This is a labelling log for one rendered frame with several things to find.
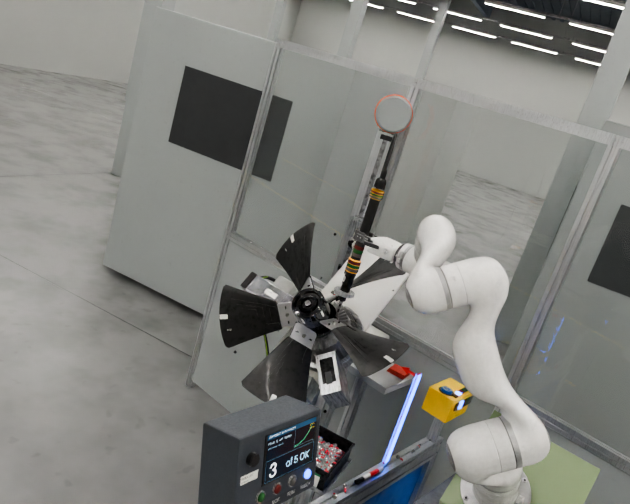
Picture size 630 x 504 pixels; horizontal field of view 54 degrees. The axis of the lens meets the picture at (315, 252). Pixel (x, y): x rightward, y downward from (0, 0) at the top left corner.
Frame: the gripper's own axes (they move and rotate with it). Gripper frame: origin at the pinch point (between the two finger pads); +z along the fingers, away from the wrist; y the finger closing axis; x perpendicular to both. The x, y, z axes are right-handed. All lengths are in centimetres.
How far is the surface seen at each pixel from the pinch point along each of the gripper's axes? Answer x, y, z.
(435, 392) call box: -44, 21, -34
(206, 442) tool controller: -31, -83, -31
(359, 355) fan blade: -33.4, -7.5, -17.0
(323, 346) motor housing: -43.4, 3.5, 3.6
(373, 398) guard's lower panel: -87, 70, 11
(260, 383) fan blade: -53, -23, 5
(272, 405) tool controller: -27, -65, -31
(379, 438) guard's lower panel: -102, 70, 1
